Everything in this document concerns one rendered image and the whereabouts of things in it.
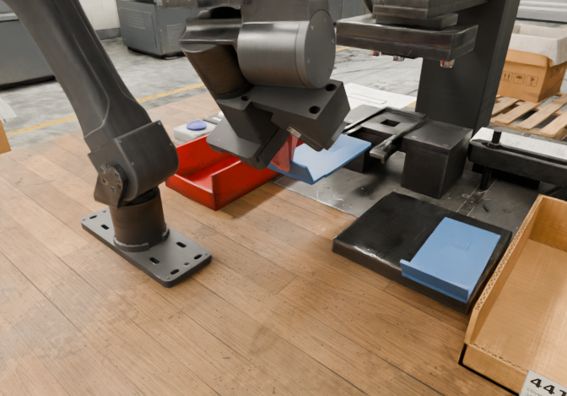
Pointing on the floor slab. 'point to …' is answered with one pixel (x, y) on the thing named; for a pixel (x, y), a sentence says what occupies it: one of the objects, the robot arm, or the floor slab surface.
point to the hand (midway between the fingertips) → (283, 164)
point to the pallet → (513, 111)
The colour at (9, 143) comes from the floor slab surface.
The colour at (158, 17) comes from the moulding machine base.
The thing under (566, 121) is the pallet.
